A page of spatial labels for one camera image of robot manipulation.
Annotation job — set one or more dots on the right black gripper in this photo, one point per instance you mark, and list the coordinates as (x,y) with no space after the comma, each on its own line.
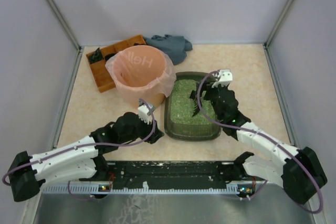
(207,94)

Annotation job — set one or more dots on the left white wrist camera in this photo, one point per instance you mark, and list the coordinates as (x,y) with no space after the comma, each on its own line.
(144,113)

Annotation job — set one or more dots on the orange compartment tray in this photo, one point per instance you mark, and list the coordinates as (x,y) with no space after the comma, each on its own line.
(102,78)

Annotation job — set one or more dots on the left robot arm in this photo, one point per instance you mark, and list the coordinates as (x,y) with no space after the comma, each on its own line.
(82,160)

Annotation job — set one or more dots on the dark rolled item middle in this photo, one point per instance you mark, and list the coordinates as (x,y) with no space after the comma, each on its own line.
(107,57)

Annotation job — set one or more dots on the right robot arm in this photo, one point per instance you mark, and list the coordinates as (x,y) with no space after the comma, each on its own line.
(297,171)

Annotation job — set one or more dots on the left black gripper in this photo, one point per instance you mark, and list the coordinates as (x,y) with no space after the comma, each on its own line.
(151,134)

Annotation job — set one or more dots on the dark rolled item far left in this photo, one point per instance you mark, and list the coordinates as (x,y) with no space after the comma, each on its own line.
(95,56)

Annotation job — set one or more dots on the pink bag-lined trash bin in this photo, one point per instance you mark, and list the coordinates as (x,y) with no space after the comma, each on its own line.
(142,72)

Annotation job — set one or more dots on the dark litter box tray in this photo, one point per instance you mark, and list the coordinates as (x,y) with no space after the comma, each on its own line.
(179,120)

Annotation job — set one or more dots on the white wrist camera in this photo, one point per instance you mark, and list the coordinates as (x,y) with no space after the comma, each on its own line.
(144,113)
(223,78)

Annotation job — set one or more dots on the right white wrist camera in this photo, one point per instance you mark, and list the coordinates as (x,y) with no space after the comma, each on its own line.
(223,78)

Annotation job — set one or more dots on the blue-grey cloth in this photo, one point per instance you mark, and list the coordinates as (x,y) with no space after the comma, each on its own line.
(176,47)

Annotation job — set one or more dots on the black litter scoop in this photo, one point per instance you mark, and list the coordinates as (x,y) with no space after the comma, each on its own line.
(193,96)

